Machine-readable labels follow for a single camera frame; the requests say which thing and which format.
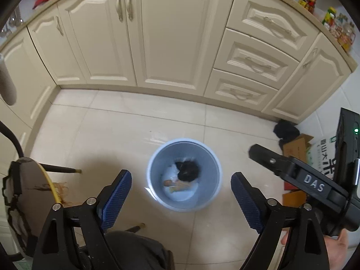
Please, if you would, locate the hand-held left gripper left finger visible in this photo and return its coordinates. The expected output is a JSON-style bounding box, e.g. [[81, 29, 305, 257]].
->
[[32, 169, 133, 270]]

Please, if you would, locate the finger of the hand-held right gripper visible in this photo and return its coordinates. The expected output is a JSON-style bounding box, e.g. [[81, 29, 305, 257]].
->
[[249, 144, 296, 180]]

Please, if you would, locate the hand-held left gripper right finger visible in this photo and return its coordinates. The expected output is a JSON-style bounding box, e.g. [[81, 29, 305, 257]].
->
[[231, 171, 331, 270]]

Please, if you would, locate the blue plastic trash bin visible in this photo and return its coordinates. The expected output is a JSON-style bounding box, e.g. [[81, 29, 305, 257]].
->
[[146, 138, 223, 212]]

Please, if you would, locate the person's right hand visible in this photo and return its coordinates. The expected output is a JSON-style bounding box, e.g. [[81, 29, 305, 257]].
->
[[323, 229, 349, 270]]

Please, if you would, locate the brown cardboard box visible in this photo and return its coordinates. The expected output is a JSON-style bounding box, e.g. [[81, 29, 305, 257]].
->
[[283, 134, 314, 164]]

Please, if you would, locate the brown cardboard piece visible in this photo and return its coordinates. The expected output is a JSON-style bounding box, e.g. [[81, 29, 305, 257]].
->
[[283, 190, 308, 207]]

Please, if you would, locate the white green printed sack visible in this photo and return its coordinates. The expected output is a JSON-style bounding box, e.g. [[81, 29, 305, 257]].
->
[[306, 136, 342, 180]]

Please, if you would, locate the black cloth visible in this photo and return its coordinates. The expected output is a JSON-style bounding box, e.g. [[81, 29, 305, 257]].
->
[[273, 119, 301, 147]]

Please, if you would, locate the person's grey trouser leg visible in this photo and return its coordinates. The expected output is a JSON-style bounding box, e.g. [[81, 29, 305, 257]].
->
[[105, 231, 175, 270]]

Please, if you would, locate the white crumpled paper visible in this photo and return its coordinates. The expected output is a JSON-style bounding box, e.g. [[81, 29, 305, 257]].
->
[[164, 163, 180, 182]]

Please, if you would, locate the yellow food scrap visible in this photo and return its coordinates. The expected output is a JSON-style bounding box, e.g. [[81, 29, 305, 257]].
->
[[164, 179, 192, 193]]

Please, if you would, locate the black plastic bag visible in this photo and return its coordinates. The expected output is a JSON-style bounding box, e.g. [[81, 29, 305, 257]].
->
[[175, 160, 201, 183]]

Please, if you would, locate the cream cabinet door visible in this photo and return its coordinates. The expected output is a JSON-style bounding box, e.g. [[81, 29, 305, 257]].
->
[[27, 8, 86, 85], [0, 28, 58, 135], [58, 0, 137, 86], [263, 32, 353, 123], [124, 0, 239, 96]]

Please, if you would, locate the round brown seat chair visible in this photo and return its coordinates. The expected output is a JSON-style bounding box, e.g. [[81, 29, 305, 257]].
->
[[0, 121, 145, 259]]

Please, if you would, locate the clear spice jar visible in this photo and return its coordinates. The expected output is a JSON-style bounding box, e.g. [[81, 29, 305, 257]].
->
[[333, 15, 356, 52]]

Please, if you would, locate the green yellow packet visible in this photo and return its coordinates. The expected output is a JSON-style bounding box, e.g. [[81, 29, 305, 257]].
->
[[322, 7, 336, 30]]

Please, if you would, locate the cream kitchen base cabinet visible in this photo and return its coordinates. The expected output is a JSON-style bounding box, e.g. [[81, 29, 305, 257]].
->
[[0, 0, 359, 135]]

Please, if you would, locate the red sauce jar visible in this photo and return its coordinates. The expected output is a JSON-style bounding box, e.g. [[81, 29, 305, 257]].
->
[[298, 0, 317, 14]]

